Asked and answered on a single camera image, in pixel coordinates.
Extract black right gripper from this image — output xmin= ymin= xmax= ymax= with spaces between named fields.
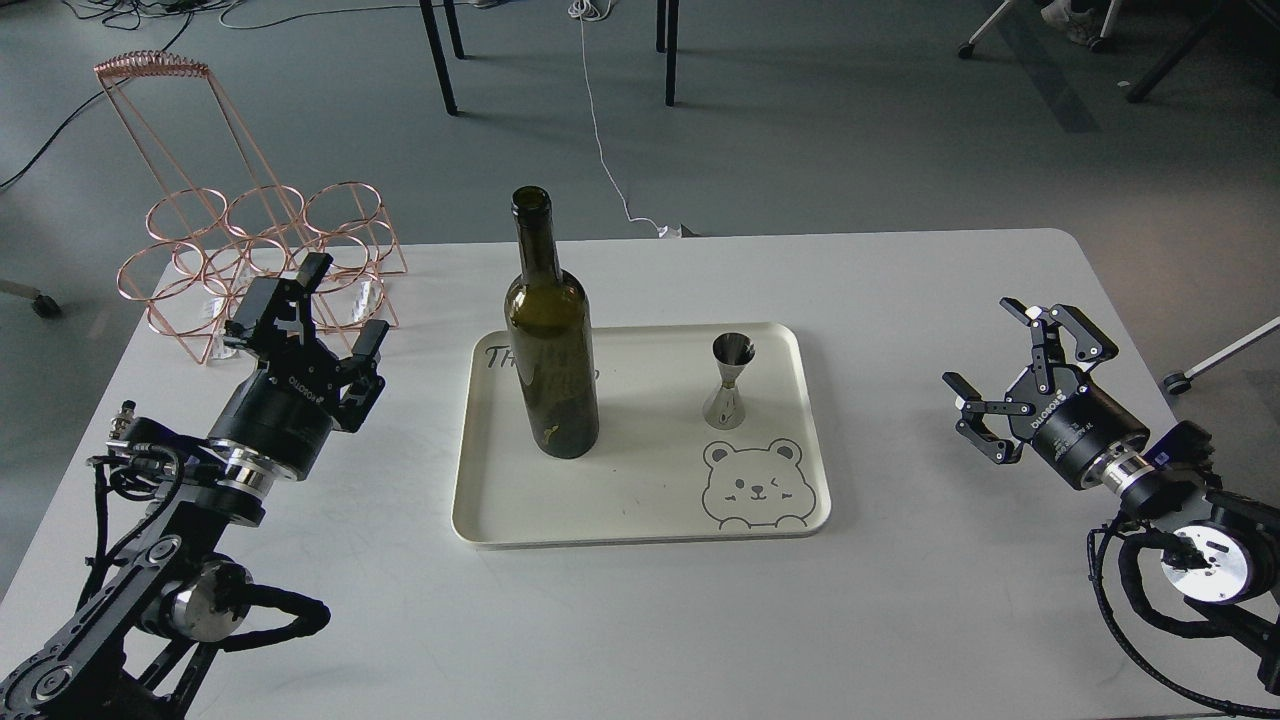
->
xmin=942 ymin=297 xmax=1149 ymax=489

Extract chair caster left edge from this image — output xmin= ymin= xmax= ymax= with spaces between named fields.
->
xmin=0 ymin=279 xmax=61 ymax=319

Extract black table legs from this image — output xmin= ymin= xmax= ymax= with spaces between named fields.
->
xmin=419 ymin=0 xmax=681 ymax=117

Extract silver metal jigger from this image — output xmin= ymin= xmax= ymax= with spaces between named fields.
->
xmin=701 ymin=332 xmax=755 ymax=430

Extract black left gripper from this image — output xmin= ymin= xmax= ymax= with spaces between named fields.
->
xmin=210 ymin=252 xmax=390 ymax=480

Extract office chair base right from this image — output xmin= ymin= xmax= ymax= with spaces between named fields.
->
xmin=956 ymin=1 xmax=1277 ymax=102

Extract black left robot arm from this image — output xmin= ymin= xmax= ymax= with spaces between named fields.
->
xmin=3 ymin=252 xmax=389 ymax=719

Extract white cable on floor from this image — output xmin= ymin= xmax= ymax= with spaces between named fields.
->
xmin=567 ymin=0 xmax=684 ymax=240

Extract dark green wine bottle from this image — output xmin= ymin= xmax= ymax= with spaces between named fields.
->
xmin=504 ymin=186 xmax=599 ymax=459

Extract cream bear serving tray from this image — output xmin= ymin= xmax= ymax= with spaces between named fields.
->
xmin=452 ymin=322 xmax=831 ymax=548

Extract copper wire wine rack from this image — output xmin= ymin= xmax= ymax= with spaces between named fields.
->
xmin=93 ymin=50 xmax=408 ymax=364

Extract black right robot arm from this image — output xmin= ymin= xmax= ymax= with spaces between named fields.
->
xmin=943 ymin=297 xmax=1279 ymax=719

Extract chair leg with caster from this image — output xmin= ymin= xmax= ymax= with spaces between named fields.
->
xmin=1161 ymin=315 xmax=1279 ymax=396

